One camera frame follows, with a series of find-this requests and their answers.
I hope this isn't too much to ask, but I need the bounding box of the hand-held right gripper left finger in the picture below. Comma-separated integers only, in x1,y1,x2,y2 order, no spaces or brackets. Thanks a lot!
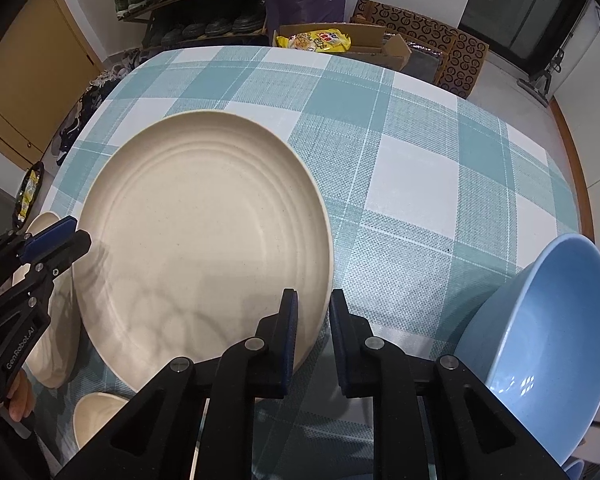
55,289,299,480

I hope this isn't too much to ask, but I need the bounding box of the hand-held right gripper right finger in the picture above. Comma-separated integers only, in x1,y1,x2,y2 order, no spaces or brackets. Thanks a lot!
329,289,576,480

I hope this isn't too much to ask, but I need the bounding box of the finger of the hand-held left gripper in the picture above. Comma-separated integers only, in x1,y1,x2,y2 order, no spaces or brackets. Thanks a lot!
0,230,92,321
0,216,77,273

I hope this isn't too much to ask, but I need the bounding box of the small cream plate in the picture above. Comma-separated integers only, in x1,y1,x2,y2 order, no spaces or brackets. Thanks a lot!
22,211,83,389

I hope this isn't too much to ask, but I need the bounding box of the large cream plate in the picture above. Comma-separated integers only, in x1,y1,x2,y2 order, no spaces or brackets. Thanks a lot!
71,110,336,395

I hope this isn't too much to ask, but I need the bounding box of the light blue bowl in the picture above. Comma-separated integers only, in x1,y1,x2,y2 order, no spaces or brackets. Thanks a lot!
452,232,600,466

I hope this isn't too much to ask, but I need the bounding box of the person's left hand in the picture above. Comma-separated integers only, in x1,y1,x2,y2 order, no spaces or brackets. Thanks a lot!
5,372,35,423

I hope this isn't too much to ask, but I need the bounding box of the black dish with yellow snacks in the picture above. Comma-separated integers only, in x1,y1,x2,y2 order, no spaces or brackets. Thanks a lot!
12,161,45,223

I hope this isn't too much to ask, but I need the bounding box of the small cream bowl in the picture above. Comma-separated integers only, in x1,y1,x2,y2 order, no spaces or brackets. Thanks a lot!
73,392,133,450

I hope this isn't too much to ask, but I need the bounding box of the wooden door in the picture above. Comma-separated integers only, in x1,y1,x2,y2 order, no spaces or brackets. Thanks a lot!
0,0,103,171

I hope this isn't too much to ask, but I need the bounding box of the pile of dark shoes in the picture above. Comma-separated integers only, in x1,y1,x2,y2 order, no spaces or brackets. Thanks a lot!
55,47,148,166

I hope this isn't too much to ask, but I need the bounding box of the teal checkered tablecloth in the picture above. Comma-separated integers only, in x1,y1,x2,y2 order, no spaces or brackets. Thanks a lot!
40,45,581,480

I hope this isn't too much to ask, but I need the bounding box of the wooden shoe rack with shoes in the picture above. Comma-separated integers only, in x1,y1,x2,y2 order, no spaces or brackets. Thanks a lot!
97,0,271,48

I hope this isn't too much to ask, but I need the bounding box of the yellow snack packet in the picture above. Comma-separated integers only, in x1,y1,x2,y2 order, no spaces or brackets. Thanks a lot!
276,30,353,54

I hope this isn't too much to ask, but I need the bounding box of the open cardboard box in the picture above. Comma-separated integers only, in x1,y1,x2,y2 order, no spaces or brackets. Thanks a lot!
272,22,411,73

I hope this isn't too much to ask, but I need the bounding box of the floor mop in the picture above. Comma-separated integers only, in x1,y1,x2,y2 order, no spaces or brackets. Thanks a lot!
517,50,566,106

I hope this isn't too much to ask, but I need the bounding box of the white cabinet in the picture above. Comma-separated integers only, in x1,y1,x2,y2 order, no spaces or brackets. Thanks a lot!
552,5,600,191

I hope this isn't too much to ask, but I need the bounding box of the black-framed glass door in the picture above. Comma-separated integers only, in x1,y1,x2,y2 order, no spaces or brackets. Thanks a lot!
457,0,591,66

